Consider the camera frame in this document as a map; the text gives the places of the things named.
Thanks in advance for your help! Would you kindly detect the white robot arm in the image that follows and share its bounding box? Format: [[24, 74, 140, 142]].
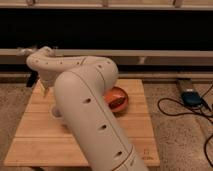
[[26, 46, 149, 171]]

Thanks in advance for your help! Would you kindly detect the orange bowl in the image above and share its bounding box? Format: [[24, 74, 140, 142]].
[[104, 87, 129, 113]]

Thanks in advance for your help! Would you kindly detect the brown object in bowl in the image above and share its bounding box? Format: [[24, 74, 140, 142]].
[[109, 97, 125, 109]]

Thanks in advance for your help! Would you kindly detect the grey power strip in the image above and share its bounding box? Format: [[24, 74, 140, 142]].
[[177, 79, 195, 96]]

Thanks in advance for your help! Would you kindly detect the blue power adapter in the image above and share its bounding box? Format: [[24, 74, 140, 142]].
[[181, 92, 201, 107]]

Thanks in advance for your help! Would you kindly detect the wooden rail beam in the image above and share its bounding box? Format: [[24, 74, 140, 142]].
[[0, 48, 213, 66]]

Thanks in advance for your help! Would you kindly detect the black cable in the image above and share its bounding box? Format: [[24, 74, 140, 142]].
[[157, 83, 213, 169]]

